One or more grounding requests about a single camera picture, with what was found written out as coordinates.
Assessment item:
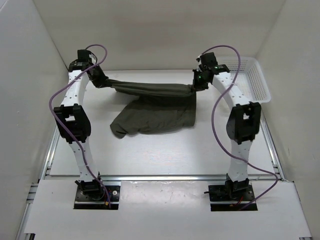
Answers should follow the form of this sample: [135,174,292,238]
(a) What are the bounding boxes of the olive green shorts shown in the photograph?
[110,79,197,139]

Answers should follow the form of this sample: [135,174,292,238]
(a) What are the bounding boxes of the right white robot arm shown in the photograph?
[192,64,261,200]

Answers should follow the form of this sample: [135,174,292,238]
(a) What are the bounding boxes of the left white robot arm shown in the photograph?
[49,54,110,202]

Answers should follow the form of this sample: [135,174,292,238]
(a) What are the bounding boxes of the white perforated plastic basket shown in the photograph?
[217,56,271,104]

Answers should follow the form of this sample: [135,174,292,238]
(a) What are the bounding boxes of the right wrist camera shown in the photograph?
[196,52,218,70]

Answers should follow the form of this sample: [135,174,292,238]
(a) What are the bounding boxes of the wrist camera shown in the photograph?
[196,52,218,70]
[77,49,97,65]

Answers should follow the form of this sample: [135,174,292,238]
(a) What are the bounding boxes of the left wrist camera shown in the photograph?
[77,49,97,65]

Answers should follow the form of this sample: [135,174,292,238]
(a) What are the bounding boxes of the front aluminium rail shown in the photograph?
[101,174,227,182]

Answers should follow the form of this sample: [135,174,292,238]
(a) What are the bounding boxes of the aluminium rail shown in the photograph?
[260,118,286,182]
[101,174,227,182]
[15,127,59,240]

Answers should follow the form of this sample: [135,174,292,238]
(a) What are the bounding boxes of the right aluminium rail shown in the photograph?
[260,118,286,182]

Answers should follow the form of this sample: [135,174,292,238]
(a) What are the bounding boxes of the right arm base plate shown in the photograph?
[204,185,258,212]

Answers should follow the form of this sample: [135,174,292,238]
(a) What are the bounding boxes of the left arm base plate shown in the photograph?
[73,185,121,210]

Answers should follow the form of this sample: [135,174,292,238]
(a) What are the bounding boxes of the left aluminium rail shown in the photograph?
[15,127,59,240]

